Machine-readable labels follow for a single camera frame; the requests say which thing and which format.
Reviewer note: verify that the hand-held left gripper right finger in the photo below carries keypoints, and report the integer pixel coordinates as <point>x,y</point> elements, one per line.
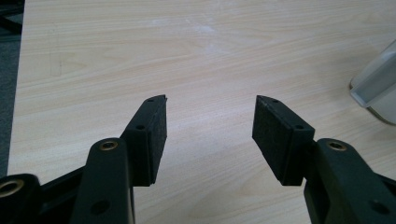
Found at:
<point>277,141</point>

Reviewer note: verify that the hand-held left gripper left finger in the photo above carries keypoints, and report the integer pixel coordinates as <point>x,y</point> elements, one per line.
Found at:
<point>148,141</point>

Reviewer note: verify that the black metal stand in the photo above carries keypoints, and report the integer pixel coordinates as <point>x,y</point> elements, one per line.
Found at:
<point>11,23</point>

